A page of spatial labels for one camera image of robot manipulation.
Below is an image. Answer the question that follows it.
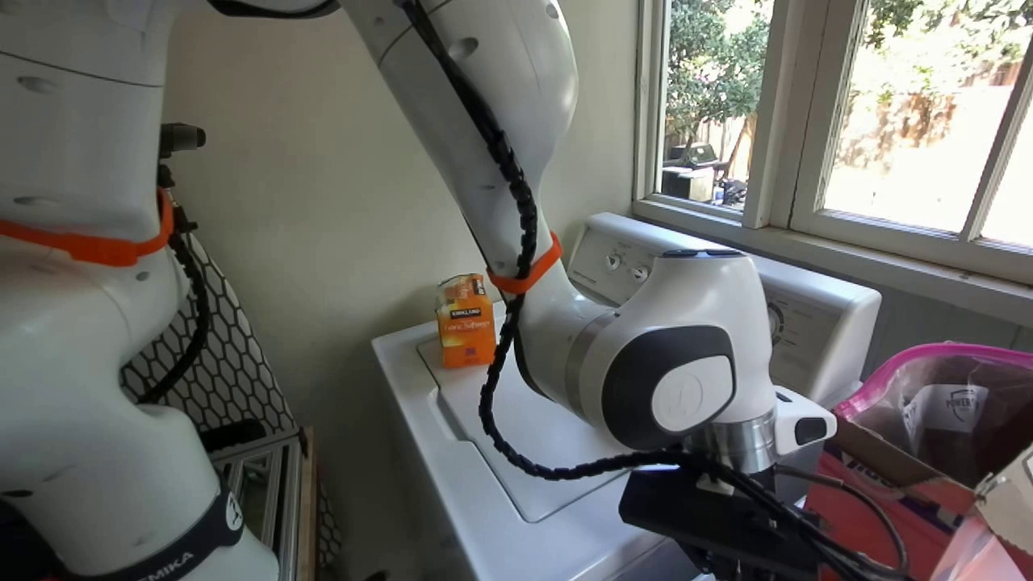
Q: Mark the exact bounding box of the orange Kirkland dryer sheet box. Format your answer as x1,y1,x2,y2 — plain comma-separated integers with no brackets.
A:
434,270,500,375

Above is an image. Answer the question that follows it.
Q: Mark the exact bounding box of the black camera on stand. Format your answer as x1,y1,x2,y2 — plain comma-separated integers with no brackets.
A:
155,120,211,242

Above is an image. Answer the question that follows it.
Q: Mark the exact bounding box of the white washing machine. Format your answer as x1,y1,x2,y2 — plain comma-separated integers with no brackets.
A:
367,209,886,581

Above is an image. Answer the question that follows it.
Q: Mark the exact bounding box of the aluminium frame rail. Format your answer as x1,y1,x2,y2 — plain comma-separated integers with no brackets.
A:
208,422,323,581

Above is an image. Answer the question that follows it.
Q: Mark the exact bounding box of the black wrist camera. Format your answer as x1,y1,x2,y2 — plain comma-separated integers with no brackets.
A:
618,466,822,581

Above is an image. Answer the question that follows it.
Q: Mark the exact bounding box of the white window frame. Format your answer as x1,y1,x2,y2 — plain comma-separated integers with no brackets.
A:
630,0,1033,329

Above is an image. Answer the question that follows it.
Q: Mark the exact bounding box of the orange strap on forearm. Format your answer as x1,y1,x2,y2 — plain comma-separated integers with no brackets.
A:
487,229,568,302

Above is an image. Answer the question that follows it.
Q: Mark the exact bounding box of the black camera cable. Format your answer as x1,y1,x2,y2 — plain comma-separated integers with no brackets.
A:
133,206,217,409

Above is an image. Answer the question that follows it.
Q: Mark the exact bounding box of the orange strap on arm base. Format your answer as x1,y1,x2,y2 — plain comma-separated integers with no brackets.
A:
0,188,182,270

